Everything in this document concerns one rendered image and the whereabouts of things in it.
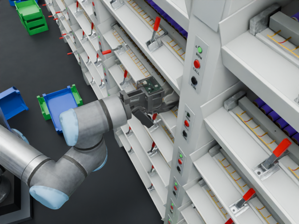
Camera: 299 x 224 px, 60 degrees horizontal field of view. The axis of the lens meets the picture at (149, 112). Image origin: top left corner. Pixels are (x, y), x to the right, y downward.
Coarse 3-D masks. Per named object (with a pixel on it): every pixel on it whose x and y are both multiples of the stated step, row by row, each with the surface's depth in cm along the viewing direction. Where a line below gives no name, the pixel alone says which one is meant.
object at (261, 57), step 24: (264, 0) 40; (288, 0) 42; (240, 24) 41; (264, 24) 41; (288, 24) 38; (240, 48) 41; (264, 48) 40; (288, 48) 39; (240, 72) 42; (264, 72) 38; (288, 72) 37; (264, 96) 39; (288, 96) 35; (288, 120) 37
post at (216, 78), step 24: (192, 0) 45; (240, 0) 38; (192, 24) 48; (192, 48) 51; (216, 48) 44; (216, 72) 47; (192, 96) 58; (192, 144) 67; (192, 168) 75; (168, 192) 106
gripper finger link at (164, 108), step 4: (176, 100) 76; (164, 104) 75; (168, 104) 75; (172, 104) 76; (176, 104) 77; (160, 108) 75; (164, 108) 74; (168, 108) 74; (172, 108) 76; (160, 112) 75
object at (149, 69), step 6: (120, 30) 106; (120, 36) 107; (126, 36) 103; (126, 42) 101; (132, 48) 98; (138, 54) 96; (144, 60) 93; (144, 66) 92; (150, 66) 91; (150, 72) 89; (156, 78) 87; (162, 84) 85; (174, 114) 79
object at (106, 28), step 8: (112, 16) 108; (104, 24) 109; (112, 24) 109; (104, 32) 111; (112, 32) 111; (112, 40) 108; (120, 40) 106; (112, 48) 105; (120, 56) 101; (128, 56) 100; (144, 56) 97; (128, 64) 98; (128, 72) 101; (136, 72) 94; (144, 72) 93; (136, 80) 93; (168, 112) 82; (176, 112) 81; (168, 120) 80; (176, 120) 79; (168, 128) 81
